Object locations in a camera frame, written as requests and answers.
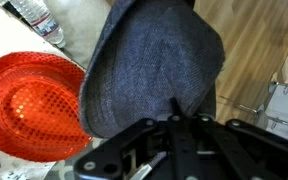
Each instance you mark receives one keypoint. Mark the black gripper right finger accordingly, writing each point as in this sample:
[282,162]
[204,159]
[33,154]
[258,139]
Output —
[243,151]

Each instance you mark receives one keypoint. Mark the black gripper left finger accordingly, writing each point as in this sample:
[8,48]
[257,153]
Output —
[137,153]

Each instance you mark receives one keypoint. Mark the red sequin hat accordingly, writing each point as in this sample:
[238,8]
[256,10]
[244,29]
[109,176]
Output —
[39,107]

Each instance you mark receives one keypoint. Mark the dark grey fedora hat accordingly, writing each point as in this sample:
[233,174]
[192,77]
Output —
[149,52]

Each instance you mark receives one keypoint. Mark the clear plastic water bottle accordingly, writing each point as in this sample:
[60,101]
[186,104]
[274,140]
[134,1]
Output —
[36,13]

